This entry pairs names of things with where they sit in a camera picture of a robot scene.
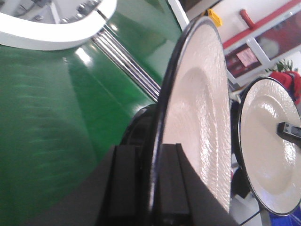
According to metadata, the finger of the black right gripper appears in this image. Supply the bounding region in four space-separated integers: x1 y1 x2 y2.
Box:
277 122 301 148

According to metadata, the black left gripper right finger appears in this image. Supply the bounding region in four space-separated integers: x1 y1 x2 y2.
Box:
155 144 237 226

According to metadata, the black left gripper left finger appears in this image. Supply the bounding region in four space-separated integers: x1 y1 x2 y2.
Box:
95 145 155 226

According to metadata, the cream plate black rim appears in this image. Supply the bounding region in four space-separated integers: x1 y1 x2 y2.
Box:
153 16 231 212
237 77 301 216

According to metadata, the green circular conveyor belt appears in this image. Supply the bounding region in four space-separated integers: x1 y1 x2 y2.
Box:
0 0 188 226

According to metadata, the white inner conveyor ring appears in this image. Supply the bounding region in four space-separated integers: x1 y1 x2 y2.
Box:
0 0 118 51

